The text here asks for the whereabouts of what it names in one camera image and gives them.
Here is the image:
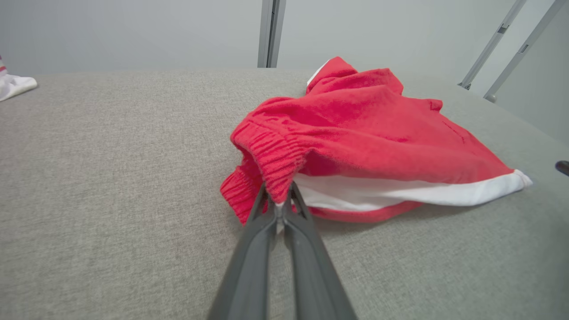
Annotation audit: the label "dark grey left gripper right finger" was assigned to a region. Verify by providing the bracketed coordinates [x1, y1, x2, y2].
[283, 181, 358, 320]

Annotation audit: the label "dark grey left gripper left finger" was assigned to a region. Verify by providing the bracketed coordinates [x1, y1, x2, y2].
[207, 182, 278, 320]

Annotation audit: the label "red shorts with white trim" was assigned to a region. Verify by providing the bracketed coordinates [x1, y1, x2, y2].
[220, 56, 533, 225]

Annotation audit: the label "red t-shirt with white sleeves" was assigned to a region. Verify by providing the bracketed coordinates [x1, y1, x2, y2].
[0, 56, 38, 102]

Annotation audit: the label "grey slanted frame post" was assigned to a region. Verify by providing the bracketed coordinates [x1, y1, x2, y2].
[484, 0, 569, 103]
[458, 0, 528, 90]

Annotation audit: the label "grey metal partition post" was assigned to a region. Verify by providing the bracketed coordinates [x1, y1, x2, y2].
[257, 0, 287, 68]

